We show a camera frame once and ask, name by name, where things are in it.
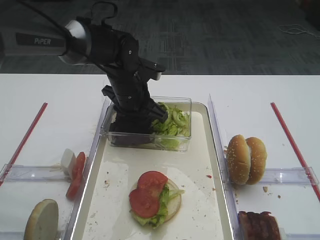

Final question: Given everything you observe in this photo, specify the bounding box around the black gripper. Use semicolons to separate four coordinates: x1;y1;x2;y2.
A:
101;68;168;147

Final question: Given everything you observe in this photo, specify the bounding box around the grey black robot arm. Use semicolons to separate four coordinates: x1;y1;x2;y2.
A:
0;17;168;146

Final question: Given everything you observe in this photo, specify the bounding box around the green lettuce in box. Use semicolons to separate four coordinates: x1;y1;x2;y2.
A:
151;102;191;150

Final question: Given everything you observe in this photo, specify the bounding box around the upper tomato slice on bun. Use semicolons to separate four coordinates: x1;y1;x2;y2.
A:
137;171;168;195

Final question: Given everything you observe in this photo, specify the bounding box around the tomato slice on bun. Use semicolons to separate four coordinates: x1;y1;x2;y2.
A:
137;171;168;195
129;188;160;219

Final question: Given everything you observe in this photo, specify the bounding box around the upper standing tomato slice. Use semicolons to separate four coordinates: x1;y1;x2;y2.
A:
71;151;86;180

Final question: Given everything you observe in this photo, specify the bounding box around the standing tomato slice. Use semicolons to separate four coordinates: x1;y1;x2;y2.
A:
71;151;86;180
65;172;82;201

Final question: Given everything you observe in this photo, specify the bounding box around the lower standing tomato slice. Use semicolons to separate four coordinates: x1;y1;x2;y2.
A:
65;172;82;201

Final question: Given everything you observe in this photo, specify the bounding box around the lettuce leaf on bun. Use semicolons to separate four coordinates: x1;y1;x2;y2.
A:
129;183;185;229

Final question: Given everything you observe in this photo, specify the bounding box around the lower tomato slice on bun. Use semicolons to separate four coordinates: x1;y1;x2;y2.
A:
129;188;160;219

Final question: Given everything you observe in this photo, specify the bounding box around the stack of bacon slices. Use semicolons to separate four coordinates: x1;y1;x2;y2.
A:
237;211;282;240

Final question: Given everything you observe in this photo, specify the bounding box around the clear plastic salad box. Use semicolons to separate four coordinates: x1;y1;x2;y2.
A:
100;96;192;151

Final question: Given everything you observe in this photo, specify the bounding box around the left red tape strip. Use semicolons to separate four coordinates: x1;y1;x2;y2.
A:
0;102;48;186

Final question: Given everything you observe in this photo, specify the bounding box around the red tape strip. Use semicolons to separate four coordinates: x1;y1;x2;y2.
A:
270;102;320;200
0;102;48;186

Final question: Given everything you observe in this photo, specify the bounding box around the white block left holder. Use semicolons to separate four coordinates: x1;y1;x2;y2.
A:
60;148;76;178

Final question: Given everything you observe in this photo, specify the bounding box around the right clear acrylic divider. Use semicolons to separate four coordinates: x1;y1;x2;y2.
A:
207;94;244;240

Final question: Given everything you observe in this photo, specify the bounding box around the clear acrylic divider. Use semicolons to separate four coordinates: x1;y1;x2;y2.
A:
207;94;244;240
58;97;111;240

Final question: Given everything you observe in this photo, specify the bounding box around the bottom bun on tray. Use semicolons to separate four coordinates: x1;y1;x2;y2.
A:
129;179;185;229

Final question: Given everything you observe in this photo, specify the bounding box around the white metal tray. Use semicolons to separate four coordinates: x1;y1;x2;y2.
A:
71;102;233;240

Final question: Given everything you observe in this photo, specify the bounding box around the left sesame bun top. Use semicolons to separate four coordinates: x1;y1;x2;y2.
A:
226;134;251;185

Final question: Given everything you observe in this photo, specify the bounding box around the sesame bun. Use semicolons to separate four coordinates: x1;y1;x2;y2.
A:
246;137;268;185
226;134;251;185

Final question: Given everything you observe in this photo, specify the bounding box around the right sesame bun top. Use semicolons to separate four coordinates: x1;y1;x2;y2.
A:
246;137;268;185

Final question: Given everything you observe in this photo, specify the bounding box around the left clear acrylic divider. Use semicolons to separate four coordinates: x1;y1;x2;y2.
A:
58;97;111;240

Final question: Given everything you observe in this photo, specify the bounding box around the standing bun bottom slice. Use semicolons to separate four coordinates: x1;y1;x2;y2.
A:
23;199;59;240

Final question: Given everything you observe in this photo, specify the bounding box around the right red tape strip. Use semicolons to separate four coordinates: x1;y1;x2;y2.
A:
270;102;320;200

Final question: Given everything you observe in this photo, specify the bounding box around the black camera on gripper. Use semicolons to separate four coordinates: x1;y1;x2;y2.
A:
138;58;166;82

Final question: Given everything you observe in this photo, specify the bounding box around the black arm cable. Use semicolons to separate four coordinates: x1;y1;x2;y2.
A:
14;0;118;58

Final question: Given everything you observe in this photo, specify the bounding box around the upper left acrylic rail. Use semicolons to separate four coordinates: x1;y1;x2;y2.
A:
0;164;71;182

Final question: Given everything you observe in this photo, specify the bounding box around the acrylic rail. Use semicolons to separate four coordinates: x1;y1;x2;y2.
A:
0;164;71;182
258;167;320;186

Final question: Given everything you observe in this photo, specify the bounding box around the upper right acrylic rail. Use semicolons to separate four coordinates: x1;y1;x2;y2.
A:
258;167;320;186

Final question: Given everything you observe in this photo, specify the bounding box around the white cable on floor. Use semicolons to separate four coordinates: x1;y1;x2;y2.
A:
279;24;320;39

